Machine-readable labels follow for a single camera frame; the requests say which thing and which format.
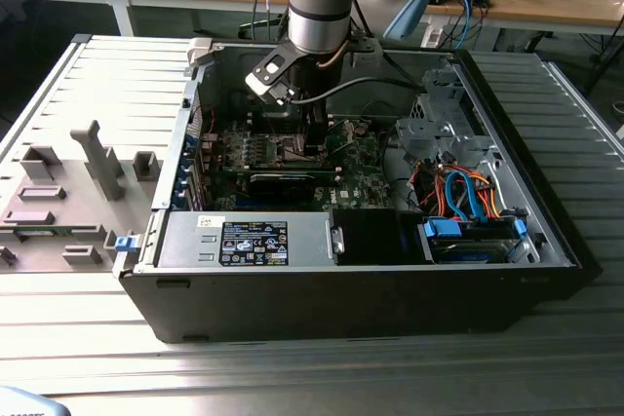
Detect hard disk in blue carrier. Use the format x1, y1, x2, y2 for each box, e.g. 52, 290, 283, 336
417, 214, 530, 265

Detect black fan shroud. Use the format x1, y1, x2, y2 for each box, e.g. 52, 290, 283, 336
331, 208, 425, 266

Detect silver metal drive cage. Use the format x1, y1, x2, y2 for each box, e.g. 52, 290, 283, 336
393, 67, 493, 171

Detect pale grey rounded device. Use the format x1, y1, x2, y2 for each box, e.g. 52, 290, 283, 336
0, 385, 67, 416

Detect green motherboard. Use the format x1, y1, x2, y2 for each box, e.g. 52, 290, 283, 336
207, 116, 394, 213

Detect pale grey case latch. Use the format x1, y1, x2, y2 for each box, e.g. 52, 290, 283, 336
187, 37, 215, 69

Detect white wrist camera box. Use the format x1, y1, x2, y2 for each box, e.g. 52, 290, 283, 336
244, 45, 297, 106

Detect cpu socket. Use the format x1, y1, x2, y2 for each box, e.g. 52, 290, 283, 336
274, 132, 332, 168

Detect metal socket cover frame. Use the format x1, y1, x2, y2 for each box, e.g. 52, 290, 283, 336
276, 132, 331, 167

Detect small white labelled box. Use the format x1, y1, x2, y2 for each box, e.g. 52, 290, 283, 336
419, 24, 444, 50

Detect grey parts rack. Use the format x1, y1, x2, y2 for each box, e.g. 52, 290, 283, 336
0, 118, 165, 275

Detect blue data wire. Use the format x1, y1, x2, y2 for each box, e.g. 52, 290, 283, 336
444, 168, 484, 222

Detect small blue plastic clip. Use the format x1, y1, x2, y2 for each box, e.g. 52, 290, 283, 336
114, 234, 141, 256

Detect silver power supply unit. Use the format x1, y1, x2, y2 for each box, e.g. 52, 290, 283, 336
156, 210, 337, 269

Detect black graphics card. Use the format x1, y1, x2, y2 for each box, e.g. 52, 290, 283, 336
217, 165, 342, 204

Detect orange red wire bundle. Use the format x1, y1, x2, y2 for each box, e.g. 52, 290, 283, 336
411, 160, 506, 221

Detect black pc case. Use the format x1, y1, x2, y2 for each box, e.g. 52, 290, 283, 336
112, 39, 605, 345

